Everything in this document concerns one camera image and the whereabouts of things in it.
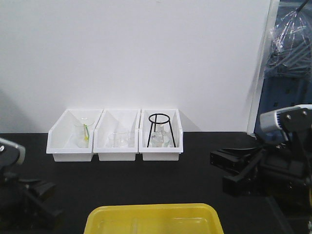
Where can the tall clear test tube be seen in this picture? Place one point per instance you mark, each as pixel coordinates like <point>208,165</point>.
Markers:
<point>191,221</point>

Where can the left white storage bin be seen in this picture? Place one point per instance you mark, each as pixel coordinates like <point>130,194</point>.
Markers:
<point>60,142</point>

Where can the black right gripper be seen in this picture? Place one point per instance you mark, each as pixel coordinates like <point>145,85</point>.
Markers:
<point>285,169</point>

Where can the right white storage bin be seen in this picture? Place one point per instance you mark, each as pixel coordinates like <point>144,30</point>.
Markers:
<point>160,154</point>

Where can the glass dish with yellow-green rod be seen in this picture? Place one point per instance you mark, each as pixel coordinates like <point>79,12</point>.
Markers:
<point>82,128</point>

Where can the white storage bin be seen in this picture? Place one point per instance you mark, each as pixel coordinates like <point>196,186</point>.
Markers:
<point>112,121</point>
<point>60,142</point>
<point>160,154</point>

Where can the plastic bag of pegs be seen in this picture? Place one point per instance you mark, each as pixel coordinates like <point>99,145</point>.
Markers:
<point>290,53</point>

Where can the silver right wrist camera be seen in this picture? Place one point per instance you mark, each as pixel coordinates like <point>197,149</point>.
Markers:
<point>287,120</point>

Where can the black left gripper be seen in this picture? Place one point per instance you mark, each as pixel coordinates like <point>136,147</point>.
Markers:
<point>21,196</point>

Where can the black wire tripod stand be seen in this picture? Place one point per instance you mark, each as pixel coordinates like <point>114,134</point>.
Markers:
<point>158,119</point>

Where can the clear glass beaker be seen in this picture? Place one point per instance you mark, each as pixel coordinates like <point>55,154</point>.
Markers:
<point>119,140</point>

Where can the crumpled clear glassware pieces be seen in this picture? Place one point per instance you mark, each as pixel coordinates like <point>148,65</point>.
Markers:
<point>160,138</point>

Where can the middle white storage bin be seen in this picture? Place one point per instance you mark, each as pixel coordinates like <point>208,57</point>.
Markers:
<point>112,121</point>

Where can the yellow plastic tray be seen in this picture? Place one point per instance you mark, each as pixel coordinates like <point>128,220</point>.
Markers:
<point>153,219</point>

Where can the short clear test tube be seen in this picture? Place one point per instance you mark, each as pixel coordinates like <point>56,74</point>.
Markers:
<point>134,226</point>

